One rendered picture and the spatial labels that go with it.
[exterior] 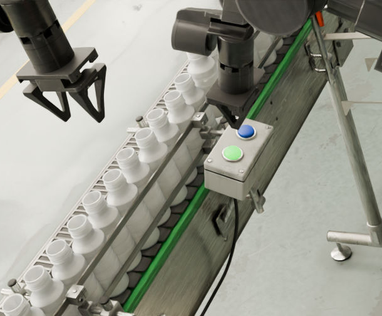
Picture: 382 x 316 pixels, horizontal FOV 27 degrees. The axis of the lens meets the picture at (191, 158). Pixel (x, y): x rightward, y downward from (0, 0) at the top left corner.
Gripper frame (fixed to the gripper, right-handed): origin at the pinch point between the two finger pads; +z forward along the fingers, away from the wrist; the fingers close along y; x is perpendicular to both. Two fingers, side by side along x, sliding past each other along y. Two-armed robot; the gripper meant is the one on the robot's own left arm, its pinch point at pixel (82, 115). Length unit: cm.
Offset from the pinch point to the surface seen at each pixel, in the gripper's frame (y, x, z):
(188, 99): -14.1, 39.4, 26.9
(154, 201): -12.3, 17.0, 33.8
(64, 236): -150, 93, 140
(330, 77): -4, 80, 51
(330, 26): -9, 97, 47
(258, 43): -13, 68, 33
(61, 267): -14.0, -6.9, 26.5
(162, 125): -13.5, 28.7, 25.2
